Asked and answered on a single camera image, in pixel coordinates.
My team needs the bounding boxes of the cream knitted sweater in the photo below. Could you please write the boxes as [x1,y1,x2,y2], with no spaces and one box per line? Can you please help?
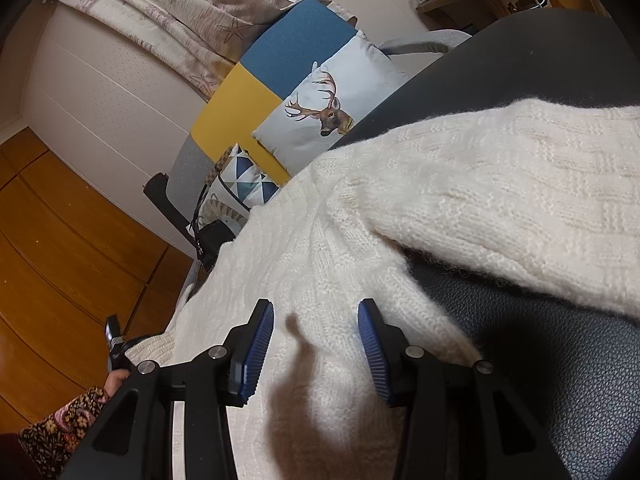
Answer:
[129,100,639,479]

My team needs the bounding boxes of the floral sleeve forearm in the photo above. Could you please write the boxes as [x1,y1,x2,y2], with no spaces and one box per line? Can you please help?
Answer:
[17,387,110,479]

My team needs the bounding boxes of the person's left hand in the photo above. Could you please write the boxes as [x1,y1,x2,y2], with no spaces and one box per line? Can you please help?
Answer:
[103,370,130,399]

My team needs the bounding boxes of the black handbag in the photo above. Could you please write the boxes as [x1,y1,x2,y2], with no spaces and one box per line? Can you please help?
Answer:
[192,219,235,271]

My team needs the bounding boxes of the wooden wardrobe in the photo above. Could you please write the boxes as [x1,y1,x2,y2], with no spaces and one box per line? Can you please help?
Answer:
[1,128,192,432]

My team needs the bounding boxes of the triangle pattern pillow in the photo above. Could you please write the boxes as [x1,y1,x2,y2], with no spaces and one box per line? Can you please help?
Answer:
[191,144,280,235]

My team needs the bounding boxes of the white deer print pillow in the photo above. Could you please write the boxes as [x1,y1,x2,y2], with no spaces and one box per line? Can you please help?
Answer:
[252,32,408,176]

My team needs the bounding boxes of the grey yellow blue sofa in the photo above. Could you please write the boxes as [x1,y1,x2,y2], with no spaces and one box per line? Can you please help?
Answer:
[142,0,474,306]

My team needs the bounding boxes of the beige patterned curtain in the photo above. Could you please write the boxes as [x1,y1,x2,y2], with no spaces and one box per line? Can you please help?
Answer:
[46,0,359,104]

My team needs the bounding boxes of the wooden side table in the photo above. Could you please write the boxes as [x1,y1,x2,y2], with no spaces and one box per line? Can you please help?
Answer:
[416,0,510,30]

